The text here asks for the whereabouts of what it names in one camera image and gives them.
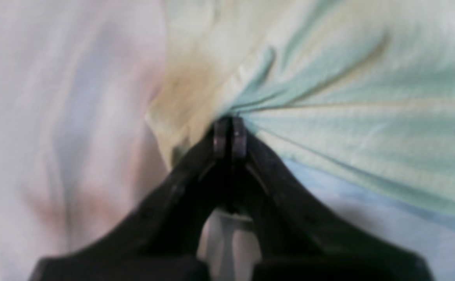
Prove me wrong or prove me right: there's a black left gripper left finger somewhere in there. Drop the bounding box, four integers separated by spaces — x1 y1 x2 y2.
30 117 232 281

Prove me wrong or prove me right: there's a green table cover cloth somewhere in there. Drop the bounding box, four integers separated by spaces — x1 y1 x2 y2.
0 0 455 281

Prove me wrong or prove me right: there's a light green T-shirt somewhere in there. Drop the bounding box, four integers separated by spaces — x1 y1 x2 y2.
147 0 455 215

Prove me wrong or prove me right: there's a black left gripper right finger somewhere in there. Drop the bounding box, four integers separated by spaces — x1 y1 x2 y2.
231 117 433 281

